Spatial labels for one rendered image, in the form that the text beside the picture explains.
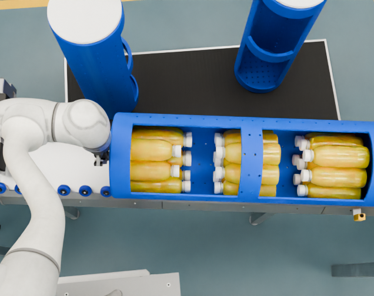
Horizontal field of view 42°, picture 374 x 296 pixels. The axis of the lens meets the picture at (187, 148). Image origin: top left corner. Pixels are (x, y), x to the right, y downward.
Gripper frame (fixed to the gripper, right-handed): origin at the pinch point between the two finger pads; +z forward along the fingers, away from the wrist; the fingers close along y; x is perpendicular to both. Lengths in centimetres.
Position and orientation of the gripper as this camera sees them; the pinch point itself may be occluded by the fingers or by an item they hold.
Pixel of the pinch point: (105, 155)
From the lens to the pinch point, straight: 156.6
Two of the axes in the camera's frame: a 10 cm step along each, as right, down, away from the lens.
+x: 10.0, 0.4, 0.2
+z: -0.3, 2.6, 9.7
